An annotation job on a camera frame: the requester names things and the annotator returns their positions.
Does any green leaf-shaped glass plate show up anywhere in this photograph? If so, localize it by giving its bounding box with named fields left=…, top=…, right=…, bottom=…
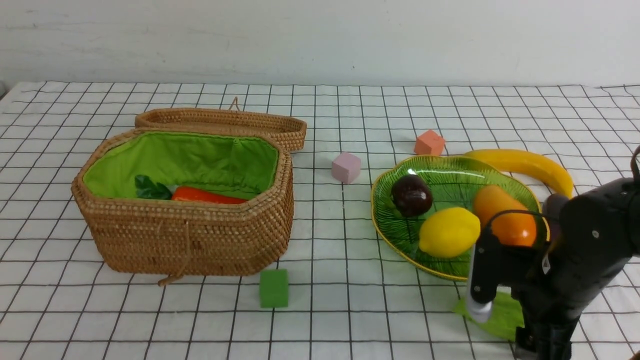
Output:
left=370, top=155, right=542, bottom=282

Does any woven rattan basket lid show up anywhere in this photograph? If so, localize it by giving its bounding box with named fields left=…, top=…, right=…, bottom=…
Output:
left=134, top=97, right=307, bottom=152

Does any yellow lemon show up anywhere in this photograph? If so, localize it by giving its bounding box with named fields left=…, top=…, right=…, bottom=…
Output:
left=418, top=207, right=482, bottom=259

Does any orange foam cube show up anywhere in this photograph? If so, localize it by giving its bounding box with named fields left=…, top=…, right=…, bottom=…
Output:
left=414, top=129, right=446, bottom=157

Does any orange mango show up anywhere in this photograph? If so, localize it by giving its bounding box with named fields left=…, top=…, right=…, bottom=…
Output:
left=472, top=185, right=537, bottom=248

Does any green foam cube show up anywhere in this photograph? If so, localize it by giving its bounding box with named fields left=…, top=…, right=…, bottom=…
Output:
left=259, top=268, right=290, bottom=309

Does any white checkered tablecloth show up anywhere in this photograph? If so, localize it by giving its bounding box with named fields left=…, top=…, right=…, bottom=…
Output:
left=0, top=81, right=639, bottom=360

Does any woven rattan basket green lining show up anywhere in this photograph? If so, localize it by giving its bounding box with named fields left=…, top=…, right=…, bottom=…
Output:
left=71, top=128, right=295, bottom=288

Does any pink foam cube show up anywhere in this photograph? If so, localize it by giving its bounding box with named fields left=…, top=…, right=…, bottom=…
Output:
left=331, top=152, right=362, bottom=184

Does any yellow banana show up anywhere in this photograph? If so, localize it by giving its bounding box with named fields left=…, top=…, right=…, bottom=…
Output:
left=464, top=148, right=574, bottom=198

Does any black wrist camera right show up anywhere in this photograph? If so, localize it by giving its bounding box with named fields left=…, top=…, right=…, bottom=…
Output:
left=465, top=210, right=548, bottom=323

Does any dark purple mangosteen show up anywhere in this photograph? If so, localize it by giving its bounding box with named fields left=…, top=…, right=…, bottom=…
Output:
left=390, top=174, right=434, bottom=218

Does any purple eggplant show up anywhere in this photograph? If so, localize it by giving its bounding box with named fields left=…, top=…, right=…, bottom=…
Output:
left=542, top=193, right=569, bottom=242

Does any green bitter gourd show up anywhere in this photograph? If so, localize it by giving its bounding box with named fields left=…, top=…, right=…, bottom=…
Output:
left=453, top=291, right=524, bottom=343

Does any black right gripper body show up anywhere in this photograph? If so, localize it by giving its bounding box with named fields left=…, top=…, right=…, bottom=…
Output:
left=501, top=178, right=640, bottom=360

